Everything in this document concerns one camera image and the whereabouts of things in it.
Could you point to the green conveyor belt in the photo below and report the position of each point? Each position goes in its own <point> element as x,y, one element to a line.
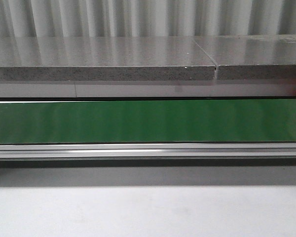
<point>143,121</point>

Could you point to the grey stone countertop slab right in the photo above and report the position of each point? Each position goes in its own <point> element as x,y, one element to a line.
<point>260,57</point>

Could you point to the grey stone countertop slab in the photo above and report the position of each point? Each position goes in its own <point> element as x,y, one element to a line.
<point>260,57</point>
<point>103,59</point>

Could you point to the grey stone countertop slab left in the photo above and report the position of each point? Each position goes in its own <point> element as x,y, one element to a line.
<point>103,59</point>

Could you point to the grey pleated curtain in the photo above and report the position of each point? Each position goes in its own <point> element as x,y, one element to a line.
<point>132,18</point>

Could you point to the aluminium conveyor frame rail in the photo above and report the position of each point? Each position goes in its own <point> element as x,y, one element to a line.
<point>147,151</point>

